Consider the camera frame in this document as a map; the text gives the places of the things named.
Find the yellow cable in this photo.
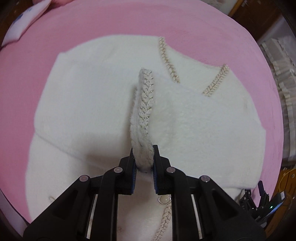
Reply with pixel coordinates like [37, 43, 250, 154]
[276, 166, 296, 201]

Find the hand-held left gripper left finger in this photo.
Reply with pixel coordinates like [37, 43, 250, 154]
[23, 148, 139, 241]

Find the white mattress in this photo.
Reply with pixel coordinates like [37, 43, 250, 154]
[0, 189, 30, 231]

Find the white fuzzy cardigan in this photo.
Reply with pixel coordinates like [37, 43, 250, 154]
[25, 35, 266, 241]

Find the white pillow with blue print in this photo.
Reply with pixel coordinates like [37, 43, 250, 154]
[1, 0, 52, 48]

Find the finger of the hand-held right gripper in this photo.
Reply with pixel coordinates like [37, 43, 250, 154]
[257, 181, 269, 207]
[239, 189, 256, 210]

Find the pink bed sheet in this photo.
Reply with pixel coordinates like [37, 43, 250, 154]
[0, 0, 285, 232]

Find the white striped curtain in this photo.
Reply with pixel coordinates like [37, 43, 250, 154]
[259, 35, 296, 163]

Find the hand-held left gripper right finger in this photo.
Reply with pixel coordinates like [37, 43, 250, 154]
[151, 145, 266, 241]

